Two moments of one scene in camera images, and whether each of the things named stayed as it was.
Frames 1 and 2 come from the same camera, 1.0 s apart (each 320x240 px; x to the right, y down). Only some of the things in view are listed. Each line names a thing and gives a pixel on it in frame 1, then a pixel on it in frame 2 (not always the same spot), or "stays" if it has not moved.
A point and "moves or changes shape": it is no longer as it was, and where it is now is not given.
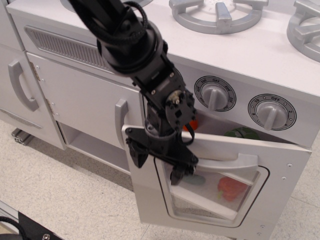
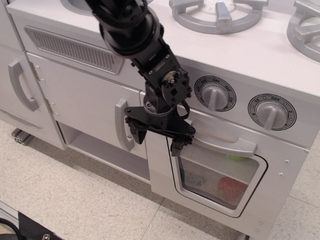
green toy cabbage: [243, 132] to [237, 158]
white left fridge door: [24, 104] stays
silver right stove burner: [303, 29] stays
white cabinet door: [98, 103] stays
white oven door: [237, 189] moves or changes shape
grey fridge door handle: [15, 70] stays
